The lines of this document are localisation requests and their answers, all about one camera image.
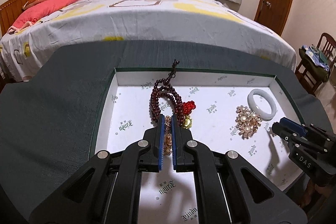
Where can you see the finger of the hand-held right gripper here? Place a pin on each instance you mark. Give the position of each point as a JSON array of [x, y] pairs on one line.
[[292, 125], [282, 132]]

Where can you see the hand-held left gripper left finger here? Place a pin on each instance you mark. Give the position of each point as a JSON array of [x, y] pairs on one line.
[[160, 142]]

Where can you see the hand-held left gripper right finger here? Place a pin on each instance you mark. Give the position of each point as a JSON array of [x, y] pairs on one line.
[[174, 142]]

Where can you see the large pearl flower brooch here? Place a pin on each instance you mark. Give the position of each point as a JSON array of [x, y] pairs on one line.
[[246, 121]]

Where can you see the white jade bangle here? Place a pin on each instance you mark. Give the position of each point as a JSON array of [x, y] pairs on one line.
[[250, 100]]

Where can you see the green box with white lining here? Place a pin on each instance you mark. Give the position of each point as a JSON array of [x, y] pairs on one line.
[[131, 108]]

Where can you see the pile of clothes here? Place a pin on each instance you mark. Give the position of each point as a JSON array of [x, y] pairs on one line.
[[315, 61]]

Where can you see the wooden chair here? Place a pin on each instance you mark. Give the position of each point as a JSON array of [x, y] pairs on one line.
[[325, 43]]

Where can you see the dark grey tablecloth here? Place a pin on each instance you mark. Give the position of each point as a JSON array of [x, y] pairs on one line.
[[52, 108]]

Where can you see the white patterned bed sheet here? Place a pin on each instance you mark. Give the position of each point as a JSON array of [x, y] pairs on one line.
[[144, 22]]

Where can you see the pink pillow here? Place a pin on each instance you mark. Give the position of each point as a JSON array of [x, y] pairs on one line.
[[44, 7]]

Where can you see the wooden bed headboard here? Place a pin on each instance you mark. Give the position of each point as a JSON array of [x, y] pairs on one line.
[[15, 1]]

